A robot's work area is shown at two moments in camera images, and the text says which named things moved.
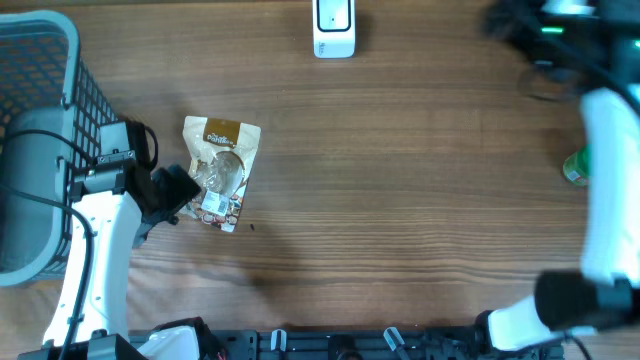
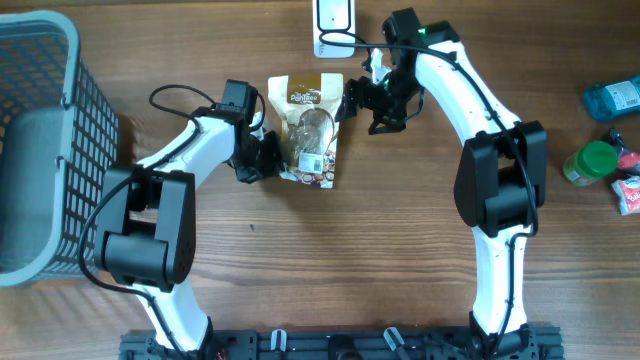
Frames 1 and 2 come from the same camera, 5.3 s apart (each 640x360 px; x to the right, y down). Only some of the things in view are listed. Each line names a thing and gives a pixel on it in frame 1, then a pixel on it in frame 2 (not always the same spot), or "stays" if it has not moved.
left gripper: (179, 189) → (270, 168)
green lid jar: (576, 166) stays
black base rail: (352, 344) stays
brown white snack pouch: (223, 153) → (308, 105)
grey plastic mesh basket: (51, 118) stays
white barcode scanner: (334, 28) stays
